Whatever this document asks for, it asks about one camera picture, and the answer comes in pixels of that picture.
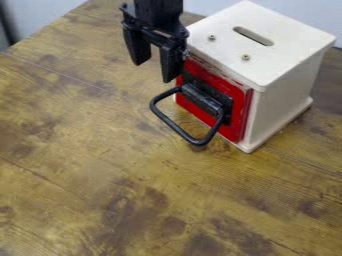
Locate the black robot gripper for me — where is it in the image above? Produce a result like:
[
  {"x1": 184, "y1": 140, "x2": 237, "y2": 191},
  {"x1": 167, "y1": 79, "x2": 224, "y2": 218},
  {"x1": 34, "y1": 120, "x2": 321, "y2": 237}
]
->
[{"x1": 120, "y1": 0, "x2": 189, "y2": 83}]

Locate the red wooden drawer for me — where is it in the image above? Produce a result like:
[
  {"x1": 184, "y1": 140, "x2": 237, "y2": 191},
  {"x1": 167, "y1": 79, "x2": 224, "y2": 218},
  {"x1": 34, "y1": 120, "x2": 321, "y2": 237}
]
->
[{"x1": 176, "y1": 56, "x2": 253, "y2": 143}]

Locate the black metal drawer handle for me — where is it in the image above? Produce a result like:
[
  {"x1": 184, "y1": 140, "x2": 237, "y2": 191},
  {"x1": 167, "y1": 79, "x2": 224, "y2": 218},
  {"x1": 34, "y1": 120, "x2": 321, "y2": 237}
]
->
[{"x1": 148, "y1": 83, "x2": 235, "y2": 147}]

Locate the white wooden box cabinet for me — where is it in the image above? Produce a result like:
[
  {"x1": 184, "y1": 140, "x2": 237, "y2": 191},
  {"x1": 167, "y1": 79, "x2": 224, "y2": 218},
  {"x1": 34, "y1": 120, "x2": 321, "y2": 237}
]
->
[{"x1": 187, "y1": 1, "x2": 335, "y2": 153}]

